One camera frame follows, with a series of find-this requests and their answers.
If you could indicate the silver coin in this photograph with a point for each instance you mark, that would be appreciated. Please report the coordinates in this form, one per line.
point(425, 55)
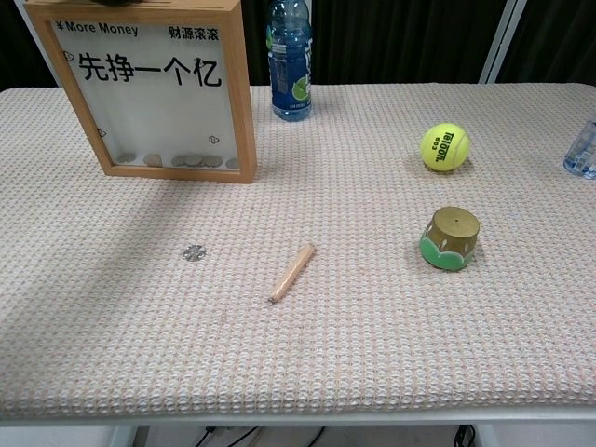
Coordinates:
point(195, 253)

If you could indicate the white partition frame post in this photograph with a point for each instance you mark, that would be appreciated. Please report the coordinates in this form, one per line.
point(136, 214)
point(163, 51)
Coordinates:
point(503, 42)

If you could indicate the gold green upturned cup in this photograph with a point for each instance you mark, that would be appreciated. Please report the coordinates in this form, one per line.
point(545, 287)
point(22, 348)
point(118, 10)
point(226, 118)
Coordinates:
point(451, 233)

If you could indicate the white table frame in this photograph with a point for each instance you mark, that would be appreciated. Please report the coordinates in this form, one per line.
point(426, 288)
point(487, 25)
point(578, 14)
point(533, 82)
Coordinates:
point(326, 418)

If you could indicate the yellow tennis ball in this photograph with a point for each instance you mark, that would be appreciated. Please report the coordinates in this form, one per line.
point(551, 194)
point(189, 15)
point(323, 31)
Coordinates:
point(445, 147)

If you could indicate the short wooden pencil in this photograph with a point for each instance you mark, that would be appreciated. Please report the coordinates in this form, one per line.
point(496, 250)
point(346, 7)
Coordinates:
point(292, 274)

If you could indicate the wooden framed coin bank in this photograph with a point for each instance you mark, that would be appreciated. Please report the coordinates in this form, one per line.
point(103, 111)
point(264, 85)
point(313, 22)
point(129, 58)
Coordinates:
point(242, 93)

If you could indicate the blue drink bottle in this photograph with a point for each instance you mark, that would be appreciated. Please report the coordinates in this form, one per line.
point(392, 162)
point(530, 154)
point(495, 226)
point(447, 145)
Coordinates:
point(289, 70)

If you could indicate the clear water bottle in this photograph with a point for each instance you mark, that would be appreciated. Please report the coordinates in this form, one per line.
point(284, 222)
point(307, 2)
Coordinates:
point(582, 156)

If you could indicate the black pleated curtain panel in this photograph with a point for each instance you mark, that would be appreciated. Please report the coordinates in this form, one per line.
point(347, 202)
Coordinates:
point(256, 46)
point(396, 37)
point(14, 46)
point(559, 37)

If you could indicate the beige woven tablecloth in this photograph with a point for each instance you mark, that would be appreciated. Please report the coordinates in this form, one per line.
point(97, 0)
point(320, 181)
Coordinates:
point(326, 349)

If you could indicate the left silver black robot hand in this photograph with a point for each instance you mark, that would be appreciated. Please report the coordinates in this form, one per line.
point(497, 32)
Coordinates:
point(112, 2)

